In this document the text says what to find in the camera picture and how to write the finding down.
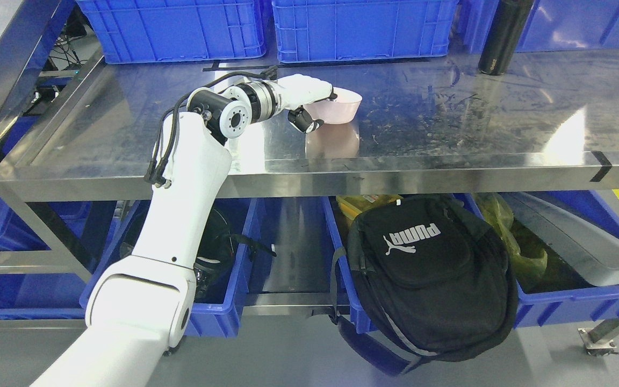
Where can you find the blue crate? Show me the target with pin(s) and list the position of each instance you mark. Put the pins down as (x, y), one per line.
(551, 26)
(336, 31)
(132, 32)

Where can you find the blue crate top right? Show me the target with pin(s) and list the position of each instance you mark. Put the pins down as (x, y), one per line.
(551, 26)

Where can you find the blue crate top left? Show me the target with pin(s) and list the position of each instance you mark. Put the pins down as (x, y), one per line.
(132, 32)

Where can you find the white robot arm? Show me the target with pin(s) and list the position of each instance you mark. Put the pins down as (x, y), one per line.
(139, 307)

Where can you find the blue crate top middle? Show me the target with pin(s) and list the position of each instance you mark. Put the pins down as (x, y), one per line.
(336, 31)

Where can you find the blue bin under backpack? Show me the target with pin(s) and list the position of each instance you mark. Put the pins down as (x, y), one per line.
(535, 308)

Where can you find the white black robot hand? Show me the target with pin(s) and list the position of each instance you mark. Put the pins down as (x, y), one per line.
(292, 93)

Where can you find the stainless steel shelf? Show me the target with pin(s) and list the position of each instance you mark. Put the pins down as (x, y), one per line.
(550, 123)

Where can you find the blue bin lower left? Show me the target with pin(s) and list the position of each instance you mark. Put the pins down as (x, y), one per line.
(51, 296)

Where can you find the black thermos bottle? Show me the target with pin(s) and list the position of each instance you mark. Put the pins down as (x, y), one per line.
(503, 37)

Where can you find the grey plastic lid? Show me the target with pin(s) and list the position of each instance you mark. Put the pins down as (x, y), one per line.
(590, 251)

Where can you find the black puma backpack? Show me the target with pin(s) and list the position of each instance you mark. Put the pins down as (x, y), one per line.
(433, 277)

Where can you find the pink ikea bowl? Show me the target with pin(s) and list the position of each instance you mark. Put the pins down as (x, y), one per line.
(341, 110)

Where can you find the blue bin with helmet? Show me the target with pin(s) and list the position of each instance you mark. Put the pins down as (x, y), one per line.
(224, 318)

